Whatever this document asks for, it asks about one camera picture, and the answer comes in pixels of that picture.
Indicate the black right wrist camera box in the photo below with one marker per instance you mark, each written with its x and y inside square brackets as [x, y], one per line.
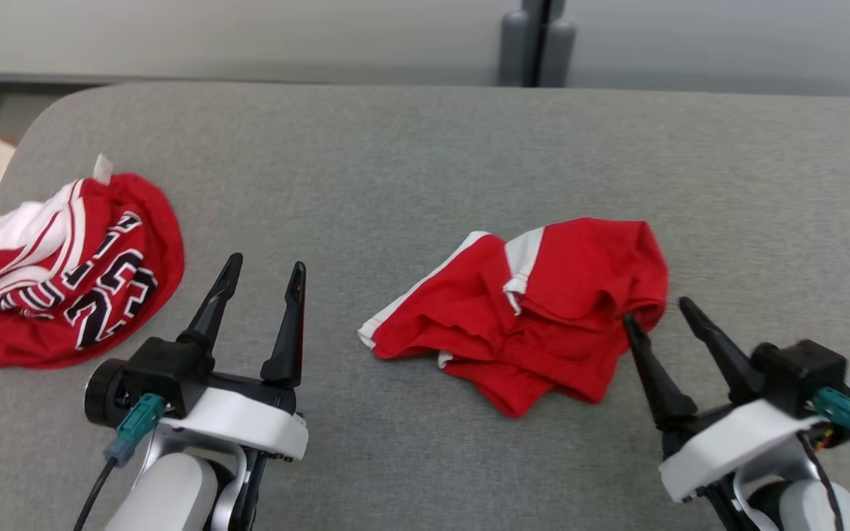
[801, 372]

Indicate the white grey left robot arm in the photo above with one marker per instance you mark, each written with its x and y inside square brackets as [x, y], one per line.
[170, 490]

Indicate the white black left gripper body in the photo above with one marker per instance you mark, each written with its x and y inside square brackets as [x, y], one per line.
[248, 417]

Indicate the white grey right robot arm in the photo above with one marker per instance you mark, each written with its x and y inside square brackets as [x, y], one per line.
[809, 501]

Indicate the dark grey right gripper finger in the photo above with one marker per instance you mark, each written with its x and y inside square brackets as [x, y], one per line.
[720, 346]
[657, 376]

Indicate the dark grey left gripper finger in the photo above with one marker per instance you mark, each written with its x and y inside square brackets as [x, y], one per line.
[212, 313]
[288, 346]

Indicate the red white lettered jersey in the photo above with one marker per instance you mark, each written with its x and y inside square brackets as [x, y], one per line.
[115, 295]

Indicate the grey double partition post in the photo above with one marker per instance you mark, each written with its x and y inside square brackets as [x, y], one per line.
[519, 44]

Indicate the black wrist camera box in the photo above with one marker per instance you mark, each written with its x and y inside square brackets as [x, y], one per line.
[801, 372]
[167, 369]

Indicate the red shorts with white trim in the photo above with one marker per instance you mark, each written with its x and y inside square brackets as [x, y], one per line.
[543, 310]

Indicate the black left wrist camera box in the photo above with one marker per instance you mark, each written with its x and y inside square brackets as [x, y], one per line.
[167, 369]

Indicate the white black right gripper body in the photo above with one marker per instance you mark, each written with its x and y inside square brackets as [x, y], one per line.
[735, 442]

